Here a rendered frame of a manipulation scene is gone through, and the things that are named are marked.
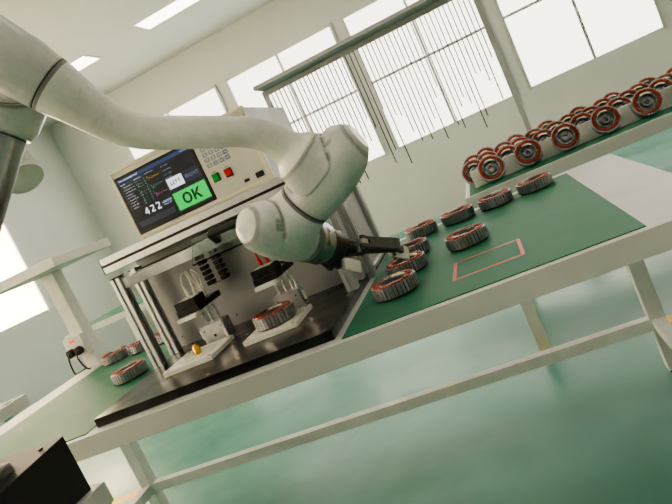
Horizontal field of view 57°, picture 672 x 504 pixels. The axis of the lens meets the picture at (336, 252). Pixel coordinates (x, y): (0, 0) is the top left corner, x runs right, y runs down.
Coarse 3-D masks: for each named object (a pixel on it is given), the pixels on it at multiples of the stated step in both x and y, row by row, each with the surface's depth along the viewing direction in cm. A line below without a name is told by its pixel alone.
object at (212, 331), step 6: (222, 318) 172; (228, 318) 175; (204, 324) 176; (210, 324) 172; (216, 324) 172; (228, 324) 174; (204, 330) 173; (210, 330) 173; (216, 330) 172; (222, 330) 172; (228, 330) 173; (234, 330) 176; (204, 336) 173; (210, 336) 173; (216, 336) 173; (222, 336) 172; (210, 342) 173
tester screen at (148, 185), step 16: (160, 160) 165; (176, 160) 164; (192, 160) 163; (128, 176) 168; (144, 176) 167; (160, 176) 166; (128, 192) 169; (144, 192) 168; (160, 192) 167; (176, 208) 167
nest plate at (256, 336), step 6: (306, 306) 158; (312, 306) 160; (300, 312) 154; (306, 312) 154; (294, 318) 150; (300, 318) 149; (282, 324) 149; (288, 324) 146; (294, 324) 146; (270, 330) 149; (276, 330) 147; (282, 330) 146; (252, 336) 152; (258, 336) 148; (264, 336) 148; (270, 336) 148; (246, 342) 149; (252, 342) 149
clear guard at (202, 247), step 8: (232, 232) 138; (192, 240) 143; (200, 240) 141; (208, 240) 140; (224, 240) 138; (232, 240) 137; (192, 248) 141; (200, 248) 140; (208, 248) 139; (216, 248) 138; (224, 248) 136; (232, 248) 136; (192, 256) 140; (200, 256) 139; (208, 256) 138; (192, 264) 139
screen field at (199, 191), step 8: (192, 184) 165; (200, 184) 164; (176, 192) 166; (184, 192) 166; (192, 192) 165; (200, 192) 165; (208, 192) 164; (176, 200) 167; (184, 200) 166; (192, 200) 166; (200, 200) 165; (184, 208) 167
